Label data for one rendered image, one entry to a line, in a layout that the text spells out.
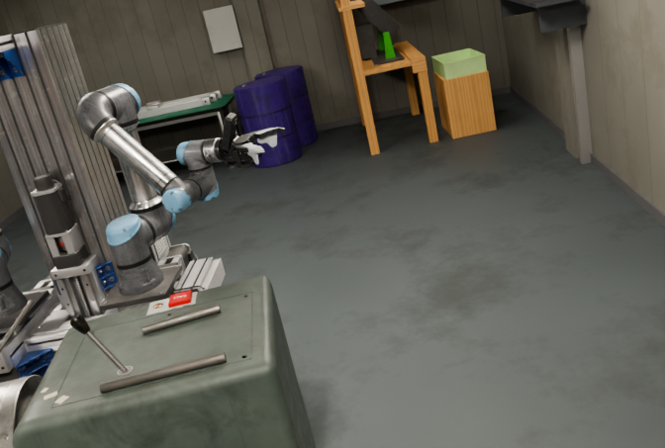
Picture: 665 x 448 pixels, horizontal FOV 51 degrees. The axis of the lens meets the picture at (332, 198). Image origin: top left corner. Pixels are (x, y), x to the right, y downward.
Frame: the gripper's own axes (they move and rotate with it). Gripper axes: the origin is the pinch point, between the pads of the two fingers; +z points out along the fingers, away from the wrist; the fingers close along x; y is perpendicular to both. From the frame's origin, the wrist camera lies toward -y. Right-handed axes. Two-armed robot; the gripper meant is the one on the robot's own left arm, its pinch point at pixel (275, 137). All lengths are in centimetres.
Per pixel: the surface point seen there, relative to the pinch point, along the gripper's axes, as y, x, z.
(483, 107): 203, -519, -65
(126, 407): 23, 86, -3
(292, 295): 182, -164, -128
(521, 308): 180, -151, 26
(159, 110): 146, -484, -446
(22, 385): 24, 82, -40
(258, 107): 152, -466, -298
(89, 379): 22, 80, -19
